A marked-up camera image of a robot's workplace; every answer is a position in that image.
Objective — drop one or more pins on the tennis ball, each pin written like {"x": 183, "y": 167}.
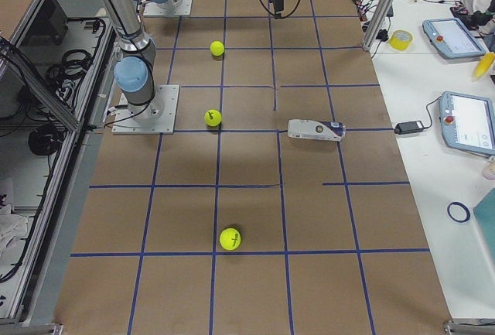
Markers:
{"x": 230, "y": 238}
{"x": 217, "y": 48}
{"x": 212, "y": 118}

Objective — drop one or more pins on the tennis ball middle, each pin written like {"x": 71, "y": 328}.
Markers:
{"x": 212, "y": 118}

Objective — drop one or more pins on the yellow corn toy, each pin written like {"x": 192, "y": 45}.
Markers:
{"x": 483, "y": 65}

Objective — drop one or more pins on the tennis ball far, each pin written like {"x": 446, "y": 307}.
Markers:
{"x": 217, "y": 48}

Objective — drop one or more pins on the near teach pendant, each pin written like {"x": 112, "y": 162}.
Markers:
{"x": 467, "y": 122}

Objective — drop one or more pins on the white blue tennis ball can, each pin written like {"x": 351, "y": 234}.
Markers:
{"x": 316, "y": 130}

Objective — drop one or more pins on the tennis ball nearest front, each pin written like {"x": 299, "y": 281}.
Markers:
{"x": 230, "y": 238}

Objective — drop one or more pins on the yellow tape roll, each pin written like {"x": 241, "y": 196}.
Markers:
{"x": 400, "y": 40}

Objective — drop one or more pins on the black power adapter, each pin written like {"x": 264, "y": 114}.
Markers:
{"x": 408, "y": 127}

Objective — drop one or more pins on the far teach pendant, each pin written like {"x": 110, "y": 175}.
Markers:
{"x": 451, "y": 38}

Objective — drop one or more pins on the teal foam block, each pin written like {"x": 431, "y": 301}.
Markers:
{"x": 484, "y": 213}

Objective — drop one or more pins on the teach pendant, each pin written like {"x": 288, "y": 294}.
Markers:
{"x": 451, "y": 38}
{"x": 467, "y": 122}

